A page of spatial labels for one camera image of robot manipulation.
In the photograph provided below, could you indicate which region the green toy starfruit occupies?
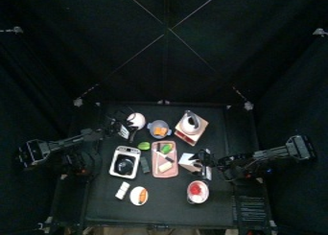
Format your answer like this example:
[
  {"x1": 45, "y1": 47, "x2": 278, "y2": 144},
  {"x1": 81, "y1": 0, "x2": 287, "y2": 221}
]
[{"x1": 158, "y1": 143, "x2": 175, "y2": 154}]

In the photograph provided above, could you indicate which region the white and pink toy box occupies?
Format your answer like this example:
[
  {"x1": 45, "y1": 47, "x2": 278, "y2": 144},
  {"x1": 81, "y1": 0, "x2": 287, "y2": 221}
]
[{"x1": 177, "y1": 152, "x2": 202, "y2": 174}]

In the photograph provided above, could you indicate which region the green toy lime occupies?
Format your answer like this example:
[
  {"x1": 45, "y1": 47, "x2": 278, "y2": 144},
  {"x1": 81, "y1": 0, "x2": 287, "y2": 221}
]
[{"x1": 135, "y1": 141, "x2": 151, "y2": 152}]

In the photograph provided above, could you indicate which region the red toy berry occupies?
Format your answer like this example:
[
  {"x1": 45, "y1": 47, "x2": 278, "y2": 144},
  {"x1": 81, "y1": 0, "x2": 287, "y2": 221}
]
[{"x1": 187, "y1": 183, "x2": 203, "y2": 196}]

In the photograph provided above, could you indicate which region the pink cutting board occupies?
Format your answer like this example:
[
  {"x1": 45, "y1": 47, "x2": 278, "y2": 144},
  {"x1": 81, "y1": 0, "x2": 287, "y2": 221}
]
[{"x1": 149, "y1": 140, "x2": 179, "y2": 178}]

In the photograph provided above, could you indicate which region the blue-grey toy pot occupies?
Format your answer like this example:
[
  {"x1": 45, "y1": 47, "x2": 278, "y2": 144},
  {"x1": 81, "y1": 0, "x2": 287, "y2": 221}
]
[{"x1": 146, "y1": 119, "x2": 174, "y2": 140}]

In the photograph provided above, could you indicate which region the orange toy food piece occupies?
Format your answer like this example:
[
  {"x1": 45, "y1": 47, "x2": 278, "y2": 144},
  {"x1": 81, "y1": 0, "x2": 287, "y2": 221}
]
[{"x1": 151, "y1": 127, "x2": 169, "y2": 137}]

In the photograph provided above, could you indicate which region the white round bowl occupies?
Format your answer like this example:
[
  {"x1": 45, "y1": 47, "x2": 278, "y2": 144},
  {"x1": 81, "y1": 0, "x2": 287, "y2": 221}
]
[{"x1": 185, "y1": 179, "x2": 211, "y2": 204}]

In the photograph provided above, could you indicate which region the pale yellow toy cheese slice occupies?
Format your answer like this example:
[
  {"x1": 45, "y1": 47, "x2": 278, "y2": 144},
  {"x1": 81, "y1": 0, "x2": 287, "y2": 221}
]
[{"x1": 155, "y1": 161, "x2": 174, "y2": 174}]

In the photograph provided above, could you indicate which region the white toy cooker black pot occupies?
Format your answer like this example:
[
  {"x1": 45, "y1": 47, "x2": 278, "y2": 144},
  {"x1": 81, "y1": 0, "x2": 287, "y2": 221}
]
[{"x1": 107, "y1": 145, "x2": 142, "y2": 180}]

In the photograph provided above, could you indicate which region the dark grey toy block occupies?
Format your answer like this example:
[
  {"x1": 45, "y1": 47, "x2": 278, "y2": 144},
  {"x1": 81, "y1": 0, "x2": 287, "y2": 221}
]
[{"x1": 139, "y1": 155, "x2": 151, "y2": 175}]

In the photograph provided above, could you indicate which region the white oval plate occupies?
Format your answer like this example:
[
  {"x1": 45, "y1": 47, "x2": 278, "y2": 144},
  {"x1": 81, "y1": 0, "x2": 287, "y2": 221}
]
[{"x1": 127, "y1": 185, "x2": 149, "y2": 207}]

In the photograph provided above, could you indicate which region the small white toy box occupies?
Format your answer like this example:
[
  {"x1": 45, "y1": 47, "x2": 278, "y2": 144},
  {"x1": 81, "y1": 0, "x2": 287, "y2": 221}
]
[{"x1": 114, "y1": 180, "x2": 131, "y2": 200}]

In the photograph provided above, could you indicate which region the toy knife black handle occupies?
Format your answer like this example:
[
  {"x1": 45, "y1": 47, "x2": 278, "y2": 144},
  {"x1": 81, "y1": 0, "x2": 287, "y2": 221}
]
[{"x1": 153, "y1": 149, "x2": 177, "y2": 164}]

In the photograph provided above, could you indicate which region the white kettle grey handle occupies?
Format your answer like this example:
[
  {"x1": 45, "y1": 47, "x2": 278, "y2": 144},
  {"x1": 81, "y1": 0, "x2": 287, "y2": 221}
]
[{"x1": 178, "y1": 110, "x2": 202, "y2": 136}]

